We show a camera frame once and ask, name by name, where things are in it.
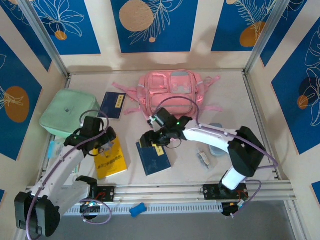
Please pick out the dark blue notebook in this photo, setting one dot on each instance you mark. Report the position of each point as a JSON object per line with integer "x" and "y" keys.
{"x": 111, "y": 105}
{"x": 153, "y": 162}

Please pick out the yellow book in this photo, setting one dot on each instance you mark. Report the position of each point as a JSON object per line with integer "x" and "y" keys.
{"x": 110, "y": 165}

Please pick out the pink student backpack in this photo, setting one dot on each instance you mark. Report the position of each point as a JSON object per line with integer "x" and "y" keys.
{"x": 160, "y": 85}

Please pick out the blue lid pencil case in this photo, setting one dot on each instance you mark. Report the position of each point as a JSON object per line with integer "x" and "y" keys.
{"x": 215, "y": 151}

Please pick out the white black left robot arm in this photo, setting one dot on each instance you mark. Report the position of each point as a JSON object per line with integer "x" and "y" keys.
{"x": 62, "y": 165}

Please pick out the light blue tissue pack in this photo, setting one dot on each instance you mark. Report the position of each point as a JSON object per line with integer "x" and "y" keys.
{"x": 53, "y": 150}

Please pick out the mint green lunch bag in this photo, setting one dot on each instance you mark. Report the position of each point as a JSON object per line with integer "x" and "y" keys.
{"x": 65, "y": 107}

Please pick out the blue bone-shaped object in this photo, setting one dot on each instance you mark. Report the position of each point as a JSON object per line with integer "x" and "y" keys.
{"x": 137, "y": 209}

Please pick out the aluminium mounting rail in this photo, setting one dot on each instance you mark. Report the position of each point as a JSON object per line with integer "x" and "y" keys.
{"x": 162, "y": 191}

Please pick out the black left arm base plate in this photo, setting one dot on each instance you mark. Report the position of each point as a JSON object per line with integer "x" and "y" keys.
{"x": 107, "y": 193}

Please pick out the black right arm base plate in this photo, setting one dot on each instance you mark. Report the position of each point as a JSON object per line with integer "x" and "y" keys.
{"x": 210, "y": 192}

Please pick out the aluminium frame post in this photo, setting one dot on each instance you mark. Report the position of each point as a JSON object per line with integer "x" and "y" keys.
{"x": 265, "y": 35}
{"x": 42, "y": 35}

